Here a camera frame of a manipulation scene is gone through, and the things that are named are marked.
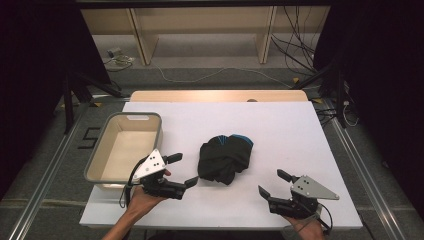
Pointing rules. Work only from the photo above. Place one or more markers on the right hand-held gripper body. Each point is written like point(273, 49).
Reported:
point(310, 188)

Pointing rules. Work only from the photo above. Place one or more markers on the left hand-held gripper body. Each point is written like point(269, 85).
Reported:
point(151, 165)

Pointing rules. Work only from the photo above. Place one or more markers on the black garment with blue trim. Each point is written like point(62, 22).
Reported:
point(223, 160)

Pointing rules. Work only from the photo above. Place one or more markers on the beige plastic bin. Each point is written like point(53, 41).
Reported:
point(133, 128)

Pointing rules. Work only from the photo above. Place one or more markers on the person's left hand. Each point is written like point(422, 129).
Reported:
point(141, 203)

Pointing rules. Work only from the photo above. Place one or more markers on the person's right hand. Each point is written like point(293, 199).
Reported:
point(308, 230)

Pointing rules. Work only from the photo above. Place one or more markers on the white table board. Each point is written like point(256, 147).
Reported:
point(283, 133)

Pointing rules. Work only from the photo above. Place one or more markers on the yellow tape piece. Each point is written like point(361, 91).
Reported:
point(296, 80)
point(317, 100)
point(97, 104)

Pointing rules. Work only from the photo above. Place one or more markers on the black metal stand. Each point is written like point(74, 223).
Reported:
point(340, 100)
point(68, 106)

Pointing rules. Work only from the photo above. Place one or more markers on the dark curtain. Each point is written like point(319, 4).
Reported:
point(386, 83)
point(33, 83)

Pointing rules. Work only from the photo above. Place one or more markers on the wooden shelf unit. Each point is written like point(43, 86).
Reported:
point(200, 20)

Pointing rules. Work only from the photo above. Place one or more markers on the aluminium floor rail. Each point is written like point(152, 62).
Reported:
point(366, 180)
point(50, 170)

